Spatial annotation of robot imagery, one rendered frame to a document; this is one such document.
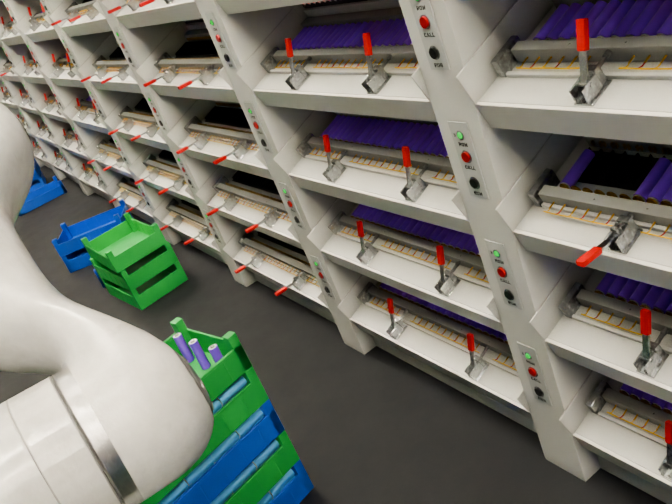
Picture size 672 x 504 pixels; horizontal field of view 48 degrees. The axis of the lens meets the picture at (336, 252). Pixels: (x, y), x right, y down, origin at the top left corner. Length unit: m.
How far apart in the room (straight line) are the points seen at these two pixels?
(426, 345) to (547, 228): 0.62
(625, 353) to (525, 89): 0.41
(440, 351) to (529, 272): 0.49
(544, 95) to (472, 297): 0.50
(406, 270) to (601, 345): 0.48
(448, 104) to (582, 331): 0.40
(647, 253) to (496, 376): 0.58
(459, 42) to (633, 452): 0.69
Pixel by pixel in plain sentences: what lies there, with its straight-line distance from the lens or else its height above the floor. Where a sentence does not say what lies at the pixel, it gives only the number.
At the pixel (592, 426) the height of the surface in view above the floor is 0.12.
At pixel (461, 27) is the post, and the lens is 1.03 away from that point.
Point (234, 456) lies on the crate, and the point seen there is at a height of 0.20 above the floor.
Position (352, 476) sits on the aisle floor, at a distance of 1.60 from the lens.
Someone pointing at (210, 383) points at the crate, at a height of 0.35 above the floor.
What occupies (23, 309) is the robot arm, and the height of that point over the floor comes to 0.83.
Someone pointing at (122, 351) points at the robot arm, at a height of 0.79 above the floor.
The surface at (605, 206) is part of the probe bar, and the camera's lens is 1.04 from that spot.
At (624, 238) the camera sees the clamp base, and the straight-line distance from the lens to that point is 1.01.
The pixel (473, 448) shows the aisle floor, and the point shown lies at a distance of 1.56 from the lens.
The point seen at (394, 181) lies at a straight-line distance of 1.40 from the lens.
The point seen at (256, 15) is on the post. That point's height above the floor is 0.85.
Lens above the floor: 1.04
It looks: 25 degrees down
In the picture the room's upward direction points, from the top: 23 degrees counter-clockwise
